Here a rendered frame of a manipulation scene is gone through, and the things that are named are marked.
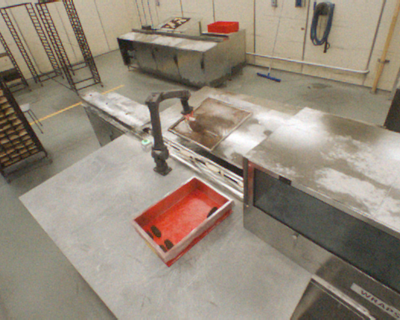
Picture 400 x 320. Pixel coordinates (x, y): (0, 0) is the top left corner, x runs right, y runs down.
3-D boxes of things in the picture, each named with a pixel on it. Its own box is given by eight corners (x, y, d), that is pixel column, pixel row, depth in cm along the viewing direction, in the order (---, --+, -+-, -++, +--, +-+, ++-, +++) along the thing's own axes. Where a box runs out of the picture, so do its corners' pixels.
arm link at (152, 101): (140, 96, 154) (155, 96, 151) (152, 90, 165) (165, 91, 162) (152, 160, 175) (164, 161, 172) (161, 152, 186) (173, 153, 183)
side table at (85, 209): (68, 260, 227) (17, 197, 176) (146, 196, 278) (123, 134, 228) (233, 449, 125) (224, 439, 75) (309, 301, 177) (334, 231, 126)
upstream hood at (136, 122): (81, 101, 295) (78, 94, 290) (94, 95, 304) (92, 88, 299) (137, 136, 217) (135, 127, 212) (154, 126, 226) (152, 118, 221)
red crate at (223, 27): (207, 32, 489) (206, 24, 481) (219, 27, 508) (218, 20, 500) (228, 33, 460) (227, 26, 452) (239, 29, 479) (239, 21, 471)
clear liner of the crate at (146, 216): (132, 231, 141) (127, 219, 135) (196, 184, 164) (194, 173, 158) (168, 270, 120) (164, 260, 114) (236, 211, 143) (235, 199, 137)
